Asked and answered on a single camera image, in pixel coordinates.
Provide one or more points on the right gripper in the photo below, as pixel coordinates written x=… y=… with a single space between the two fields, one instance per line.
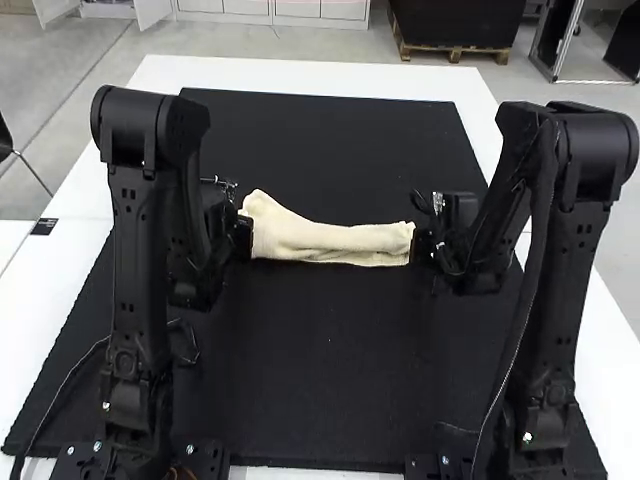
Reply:
x=435 y=245

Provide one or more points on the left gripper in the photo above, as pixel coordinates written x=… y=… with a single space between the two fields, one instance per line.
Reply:
x=220 y=227

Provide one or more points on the pale towel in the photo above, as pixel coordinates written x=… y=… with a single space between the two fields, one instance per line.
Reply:
x=325 y=240

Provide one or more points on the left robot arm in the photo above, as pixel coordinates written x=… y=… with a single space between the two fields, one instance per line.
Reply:
x=130 y=225

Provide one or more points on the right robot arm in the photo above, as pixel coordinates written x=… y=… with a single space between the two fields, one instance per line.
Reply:
x=585 y=250

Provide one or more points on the black mat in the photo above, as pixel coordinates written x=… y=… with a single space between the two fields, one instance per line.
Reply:
x=325 y=350

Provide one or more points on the wooden pallet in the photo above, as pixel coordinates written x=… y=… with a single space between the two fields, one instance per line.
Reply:
x=450 y=52

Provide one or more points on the black crate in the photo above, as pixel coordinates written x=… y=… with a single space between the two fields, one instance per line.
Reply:
x=450 y=22

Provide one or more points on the grey cupboard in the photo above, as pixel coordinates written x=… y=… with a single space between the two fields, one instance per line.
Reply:
x=275 y=9

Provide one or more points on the open shelf cupboard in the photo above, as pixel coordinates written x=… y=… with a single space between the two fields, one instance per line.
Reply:
x=150 y=12

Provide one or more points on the black chair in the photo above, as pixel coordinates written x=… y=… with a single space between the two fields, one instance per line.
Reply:
x=5 y=140

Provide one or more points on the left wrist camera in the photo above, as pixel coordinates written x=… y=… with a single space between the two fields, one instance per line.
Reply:
x=217 y=192

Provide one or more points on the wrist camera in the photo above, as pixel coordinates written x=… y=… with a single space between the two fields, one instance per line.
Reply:
x=462 y=207
x=217 y=192

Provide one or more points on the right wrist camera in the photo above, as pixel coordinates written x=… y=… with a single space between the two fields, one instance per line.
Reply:
x=462 y=207

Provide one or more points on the metal frame cart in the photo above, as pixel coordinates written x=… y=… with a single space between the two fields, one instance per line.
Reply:
x=547 y=40

